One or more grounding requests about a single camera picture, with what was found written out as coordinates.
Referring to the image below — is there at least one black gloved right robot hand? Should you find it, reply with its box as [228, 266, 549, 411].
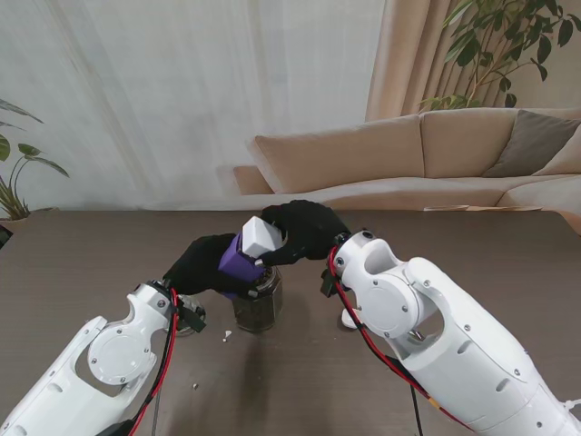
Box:
[254, 199, 351, 270]

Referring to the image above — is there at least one beige sofa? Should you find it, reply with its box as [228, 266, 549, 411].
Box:
[233, 107, 581, 224]

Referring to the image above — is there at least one beige pleated curtain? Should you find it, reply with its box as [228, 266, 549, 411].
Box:
[365, 0, 581, 123]

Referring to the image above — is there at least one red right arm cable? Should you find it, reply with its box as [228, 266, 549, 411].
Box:
[327, 247, 459, 421]

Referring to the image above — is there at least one white sheer curtain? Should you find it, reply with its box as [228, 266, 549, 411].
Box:
[0, 0, 388, 213]

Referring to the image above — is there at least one purple square coffee jar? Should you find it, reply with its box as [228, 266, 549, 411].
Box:
[217, 233, 267, 284]

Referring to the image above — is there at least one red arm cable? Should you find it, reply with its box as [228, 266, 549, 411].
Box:
[129, 290, 181, 433]
[327, 247, 459, 421]

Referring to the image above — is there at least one broad leaf green houseplant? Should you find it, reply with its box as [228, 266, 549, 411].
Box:
[0, 97, 71, 223]

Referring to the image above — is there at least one glass jar of coffee beans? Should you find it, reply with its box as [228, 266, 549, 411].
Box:
[231, 265, 284, 334]

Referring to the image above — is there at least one red left arm cable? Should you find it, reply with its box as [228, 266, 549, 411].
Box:
[129, 290, 181, 433]

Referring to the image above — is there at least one beige sofa cushion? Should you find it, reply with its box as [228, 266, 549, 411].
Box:
[533, 134, 581, 177]

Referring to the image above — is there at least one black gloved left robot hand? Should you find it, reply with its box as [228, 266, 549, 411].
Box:
[162, 233, 255, 302]

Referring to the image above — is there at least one grey sofa cushion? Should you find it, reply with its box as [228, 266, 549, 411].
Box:
[483, 108, 581, 178]

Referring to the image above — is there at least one tall dark green leafy plant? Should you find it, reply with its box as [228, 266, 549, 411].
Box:
[417, 0, 576, 113]

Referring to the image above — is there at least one white square jar lid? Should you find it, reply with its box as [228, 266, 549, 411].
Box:
[240, 216, 288, 260]

